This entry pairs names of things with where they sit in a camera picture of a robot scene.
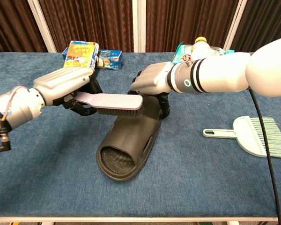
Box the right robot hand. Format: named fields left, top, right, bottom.
left=130, top=62, right=174, bottom=120

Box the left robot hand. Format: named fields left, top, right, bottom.
left=33, top=67, right=104, bottom=117

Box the purple scrubbing brush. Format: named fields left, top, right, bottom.
left=75, top=91, right=144, bottom=117

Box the black rubber slipper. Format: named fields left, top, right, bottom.
left=96, top=95, right=163, bottom=182

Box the light green hand broom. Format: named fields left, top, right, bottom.
left=202, top=116, right=281, bottom=161

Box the orange snack box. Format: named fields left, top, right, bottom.
left=63, top=40, right=100, bottom=70

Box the teal snack bag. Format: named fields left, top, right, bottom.
left=170, top=41, right=235, bottom=64

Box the blue snack box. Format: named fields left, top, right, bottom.
left=61, top=46, right=123, bottom=71

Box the white bottle yellow cap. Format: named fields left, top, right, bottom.
left=190, top=36, right=212, bottom=60

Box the dark brown curtain panel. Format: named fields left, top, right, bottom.
left=38, top=0, right=134, bottom=53
left=146, top=0, right=240, bottom=53
left=231, top=0, right=281, bottom=53
left=0, top=0, right=48, bottom=57

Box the blue carpet table mat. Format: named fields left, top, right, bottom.
left=0, top=52, right=281, bottom=218

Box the white frame post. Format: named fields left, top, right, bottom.
left=223, top=0, right=248, bottom=52
left=27, top=0, right=57, bottom=53
left=132, top=0, right=148, bottom=53

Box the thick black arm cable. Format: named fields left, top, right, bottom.
left=248, top=89, right=281, bottom=225

